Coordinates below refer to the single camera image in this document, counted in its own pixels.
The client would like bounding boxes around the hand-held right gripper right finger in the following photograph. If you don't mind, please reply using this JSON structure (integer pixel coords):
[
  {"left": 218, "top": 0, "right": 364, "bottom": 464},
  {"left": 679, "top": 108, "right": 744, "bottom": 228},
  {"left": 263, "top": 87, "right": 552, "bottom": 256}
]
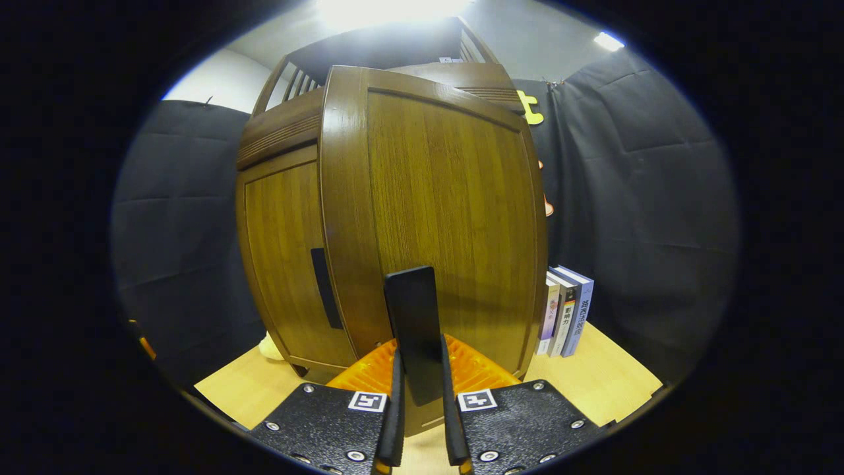
[{"left": 439, "top": 334, "right": 602, "bottom": 475}]

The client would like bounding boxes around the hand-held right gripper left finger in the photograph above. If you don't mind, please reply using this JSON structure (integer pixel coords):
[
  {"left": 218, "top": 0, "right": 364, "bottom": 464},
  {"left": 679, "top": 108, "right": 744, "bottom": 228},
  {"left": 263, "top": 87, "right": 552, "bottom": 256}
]
[{"left": 249, "top": 338, "right": 406, "bottom": 475}]

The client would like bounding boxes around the black door handle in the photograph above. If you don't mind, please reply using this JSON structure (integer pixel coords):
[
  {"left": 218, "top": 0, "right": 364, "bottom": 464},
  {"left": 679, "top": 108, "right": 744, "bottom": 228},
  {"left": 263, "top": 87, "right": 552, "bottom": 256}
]
[
  {"left": 384, "top": 266, "right": 444, "bottom": 406},
  {"left": 311, "top": 248, "right": 344, "bottom": 331}
]

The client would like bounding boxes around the wooden shoe cabinet door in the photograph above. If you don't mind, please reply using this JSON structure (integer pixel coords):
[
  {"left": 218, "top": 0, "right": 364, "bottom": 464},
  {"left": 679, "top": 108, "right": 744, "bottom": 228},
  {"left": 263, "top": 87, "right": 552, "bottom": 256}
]
[
  {"left": 237, "top": 146, "right": 357, "bottom": 370},
  {"left": 318, "top": 65, "right": 549, "bottom": 437}
]

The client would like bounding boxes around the wooden double-door shoe cabinet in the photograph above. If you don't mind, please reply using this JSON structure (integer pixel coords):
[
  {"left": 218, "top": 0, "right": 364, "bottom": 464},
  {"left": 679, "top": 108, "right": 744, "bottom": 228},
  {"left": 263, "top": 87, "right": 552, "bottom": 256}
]
[{"left": 236, "top": 16, "right": 551, "bottom": 387}]

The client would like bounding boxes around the wooden cabinet drawer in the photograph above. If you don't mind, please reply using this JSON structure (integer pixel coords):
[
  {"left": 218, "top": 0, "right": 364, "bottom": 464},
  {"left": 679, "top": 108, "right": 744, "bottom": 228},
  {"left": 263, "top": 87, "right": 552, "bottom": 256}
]
[{"left": 237, "top": 61, "right": 526, "bottom": 170}]

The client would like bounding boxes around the cream soft object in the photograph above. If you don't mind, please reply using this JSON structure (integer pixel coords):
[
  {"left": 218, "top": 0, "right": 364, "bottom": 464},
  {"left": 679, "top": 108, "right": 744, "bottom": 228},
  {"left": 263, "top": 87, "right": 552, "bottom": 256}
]
[{"left": 258, "top": 332, "right": 286, "bottom": 362}]

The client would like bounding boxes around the purple and white book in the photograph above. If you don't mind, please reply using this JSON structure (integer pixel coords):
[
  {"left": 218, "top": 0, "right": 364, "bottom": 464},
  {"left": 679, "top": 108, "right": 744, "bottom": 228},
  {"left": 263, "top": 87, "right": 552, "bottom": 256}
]
[{"left": 536, "top": 277, "right": 561, "bottom": 357}]

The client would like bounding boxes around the dark and white book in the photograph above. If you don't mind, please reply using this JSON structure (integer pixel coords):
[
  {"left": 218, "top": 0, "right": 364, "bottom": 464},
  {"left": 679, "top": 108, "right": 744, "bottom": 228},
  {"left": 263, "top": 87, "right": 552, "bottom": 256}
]
[{"left": 549, "top": 270, "right": 578, "bottom": 358}]

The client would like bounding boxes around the blue book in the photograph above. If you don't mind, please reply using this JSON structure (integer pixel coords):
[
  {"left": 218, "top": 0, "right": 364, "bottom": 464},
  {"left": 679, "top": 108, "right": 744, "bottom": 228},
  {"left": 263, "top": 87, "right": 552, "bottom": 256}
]
[{"left": 557, "top": 266, "right": 594, "bottom": 358}]

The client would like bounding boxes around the black backdrop cloth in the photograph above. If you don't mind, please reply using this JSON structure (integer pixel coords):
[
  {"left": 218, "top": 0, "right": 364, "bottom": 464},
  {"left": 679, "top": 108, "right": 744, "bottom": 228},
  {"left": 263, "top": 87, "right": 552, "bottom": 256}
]
[{"left": 111, "top": 49, "right": 740, "bottom": 390}]

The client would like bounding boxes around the large ceiling light panel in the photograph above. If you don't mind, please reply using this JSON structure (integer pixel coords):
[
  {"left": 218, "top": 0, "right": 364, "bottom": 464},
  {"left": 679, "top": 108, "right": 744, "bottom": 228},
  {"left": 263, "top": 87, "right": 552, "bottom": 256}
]
[{"left": 316, "top": 0, "right": 475, "bottom": 30}]

